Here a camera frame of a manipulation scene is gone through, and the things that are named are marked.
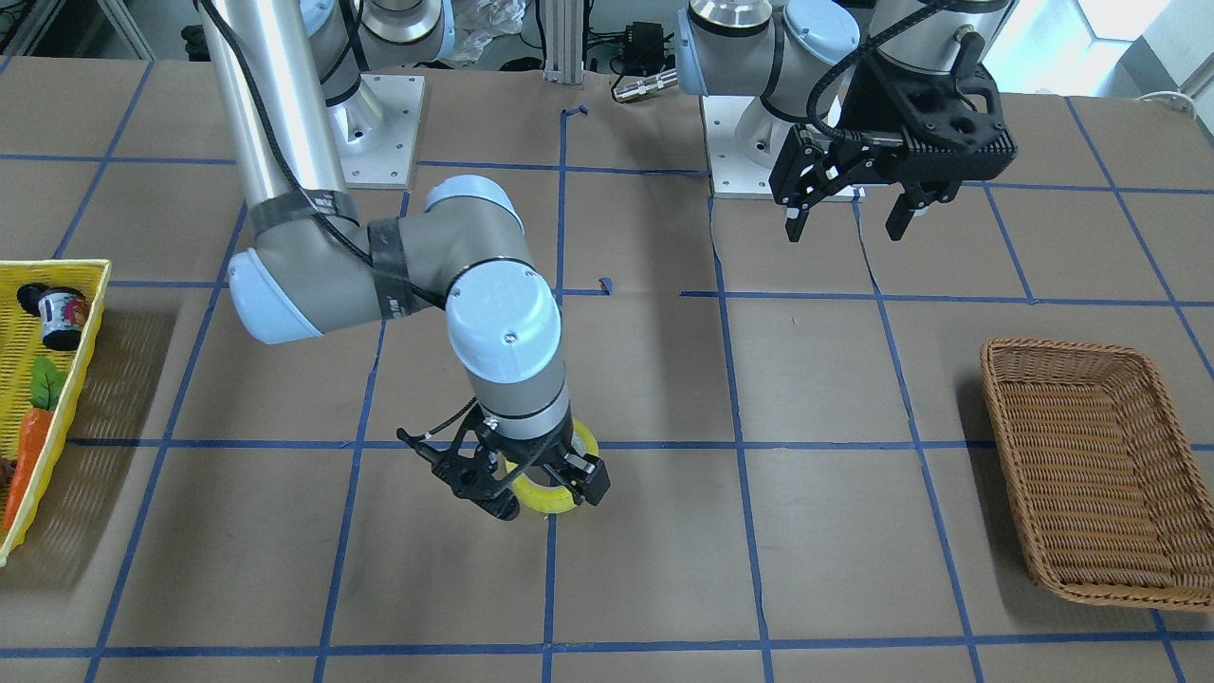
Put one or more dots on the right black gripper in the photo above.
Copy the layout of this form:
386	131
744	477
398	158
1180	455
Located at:
537	452

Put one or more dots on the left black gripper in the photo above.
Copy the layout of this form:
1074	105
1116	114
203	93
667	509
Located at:
865	106

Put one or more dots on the yellow tape roll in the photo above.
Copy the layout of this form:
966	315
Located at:
539	490

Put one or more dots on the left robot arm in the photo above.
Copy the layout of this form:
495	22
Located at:
800	58

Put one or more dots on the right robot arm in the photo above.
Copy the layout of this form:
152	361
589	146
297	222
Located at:
294	79

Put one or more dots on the metal connector plug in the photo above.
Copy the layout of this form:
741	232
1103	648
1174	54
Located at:
645	87

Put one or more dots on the brown wicker basket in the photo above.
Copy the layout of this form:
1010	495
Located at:
1109	504

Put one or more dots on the orange toy carrot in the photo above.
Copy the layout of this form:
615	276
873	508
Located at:
46	389

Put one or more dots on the small labelled black bottle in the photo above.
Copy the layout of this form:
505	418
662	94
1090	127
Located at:
63	312

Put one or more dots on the yellow plastic basket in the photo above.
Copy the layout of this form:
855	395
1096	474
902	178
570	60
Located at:
21	345

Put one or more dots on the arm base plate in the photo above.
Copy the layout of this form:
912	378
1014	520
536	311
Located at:
743	140
389	133

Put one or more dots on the aluminium frame post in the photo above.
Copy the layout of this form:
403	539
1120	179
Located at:
563	41

